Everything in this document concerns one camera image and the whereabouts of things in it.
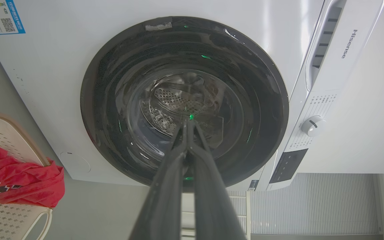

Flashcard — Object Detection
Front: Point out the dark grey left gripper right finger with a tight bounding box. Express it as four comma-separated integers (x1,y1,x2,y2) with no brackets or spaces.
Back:
187,120,247,240

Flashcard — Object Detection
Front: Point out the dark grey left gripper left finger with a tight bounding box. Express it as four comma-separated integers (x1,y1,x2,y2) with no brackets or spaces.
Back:
129,119,189,240

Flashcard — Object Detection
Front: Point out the beige perforated laundry basket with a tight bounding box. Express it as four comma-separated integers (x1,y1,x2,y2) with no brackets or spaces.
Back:
0,111,53,240

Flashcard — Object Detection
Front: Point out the black washer display panel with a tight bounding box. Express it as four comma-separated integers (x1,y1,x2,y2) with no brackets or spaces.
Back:
269,149,308,184

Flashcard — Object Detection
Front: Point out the round dark washing machine door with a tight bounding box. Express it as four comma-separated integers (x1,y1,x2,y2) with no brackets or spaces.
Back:
80,16,289,188

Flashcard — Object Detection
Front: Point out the white program selector knob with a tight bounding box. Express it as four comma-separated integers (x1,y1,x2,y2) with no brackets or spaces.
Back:
301,115,327,137

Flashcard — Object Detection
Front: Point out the red garment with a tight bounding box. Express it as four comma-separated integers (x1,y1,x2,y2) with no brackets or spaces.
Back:
0,141,65,208

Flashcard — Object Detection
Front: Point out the white Hisense washing machine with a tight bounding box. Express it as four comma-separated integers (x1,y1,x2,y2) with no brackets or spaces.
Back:
0,0,384,192

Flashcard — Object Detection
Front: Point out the white detergent drawer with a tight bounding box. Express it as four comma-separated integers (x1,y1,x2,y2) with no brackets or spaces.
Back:
305,0,384,92

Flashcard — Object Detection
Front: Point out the blue energy label sticker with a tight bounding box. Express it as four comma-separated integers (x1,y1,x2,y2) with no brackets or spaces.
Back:
0,0,26,36

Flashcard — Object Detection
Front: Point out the white ribbed wall panel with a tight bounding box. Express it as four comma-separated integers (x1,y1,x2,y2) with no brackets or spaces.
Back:
181,173,384,240

